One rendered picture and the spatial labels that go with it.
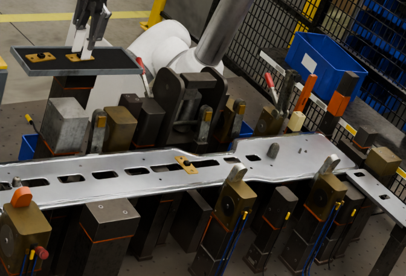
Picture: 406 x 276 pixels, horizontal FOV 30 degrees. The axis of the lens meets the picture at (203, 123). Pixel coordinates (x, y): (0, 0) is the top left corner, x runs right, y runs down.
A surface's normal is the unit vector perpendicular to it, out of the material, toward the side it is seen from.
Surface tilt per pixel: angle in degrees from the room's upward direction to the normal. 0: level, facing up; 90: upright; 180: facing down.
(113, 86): 90
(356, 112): 0
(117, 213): 0
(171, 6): 90
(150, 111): 0
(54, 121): 90
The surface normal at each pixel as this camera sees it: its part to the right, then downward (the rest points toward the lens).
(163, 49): -0.04, -0.25
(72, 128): 0.54, 0.56
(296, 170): 0.31, -0.83
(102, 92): -0.71, 0.12
